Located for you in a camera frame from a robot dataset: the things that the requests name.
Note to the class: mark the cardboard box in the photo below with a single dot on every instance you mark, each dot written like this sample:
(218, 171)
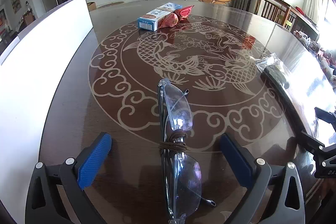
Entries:
(91, 6)

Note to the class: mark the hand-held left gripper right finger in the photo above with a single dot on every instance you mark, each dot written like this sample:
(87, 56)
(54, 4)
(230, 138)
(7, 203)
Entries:
(237, 161)

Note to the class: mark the orange phone case in bag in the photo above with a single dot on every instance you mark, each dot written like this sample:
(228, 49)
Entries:
(275, 73)

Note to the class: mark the wooden slatted chair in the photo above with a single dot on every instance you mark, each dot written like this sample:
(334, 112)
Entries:
(270, 10)

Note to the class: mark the blue and white carton box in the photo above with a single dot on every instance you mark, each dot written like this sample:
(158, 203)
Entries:
(155, 18)

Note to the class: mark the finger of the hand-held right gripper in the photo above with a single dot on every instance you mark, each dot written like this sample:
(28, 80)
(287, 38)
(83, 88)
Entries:
(326, 114)
(313, 142)

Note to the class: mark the cluttered wooden side table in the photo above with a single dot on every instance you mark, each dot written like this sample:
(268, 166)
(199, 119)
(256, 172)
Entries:
(315, 43)

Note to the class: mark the white board panel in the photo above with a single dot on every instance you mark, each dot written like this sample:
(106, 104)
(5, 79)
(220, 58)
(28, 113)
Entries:
(39, 69)
(6, 52)

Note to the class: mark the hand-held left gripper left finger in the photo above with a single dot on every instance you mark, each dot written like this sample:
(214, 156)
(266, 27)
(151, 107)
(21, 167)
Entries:
(93, 161)

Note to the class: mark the round beige cat scratcher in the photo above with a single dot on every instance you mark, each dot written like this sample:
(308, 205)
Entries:
(113, 3)

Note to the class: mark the framed wall painting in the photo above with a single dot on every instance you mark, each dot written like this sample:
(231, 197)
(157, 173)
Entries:
(15, 2)

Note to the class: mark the red snack packet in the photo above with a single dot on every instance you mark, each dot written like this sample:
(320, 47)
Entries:
(170, 19)

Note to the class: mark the brown patterned glass desktop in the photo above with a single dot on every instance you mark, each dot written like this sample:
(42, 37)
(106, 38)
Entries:
(73, 134)

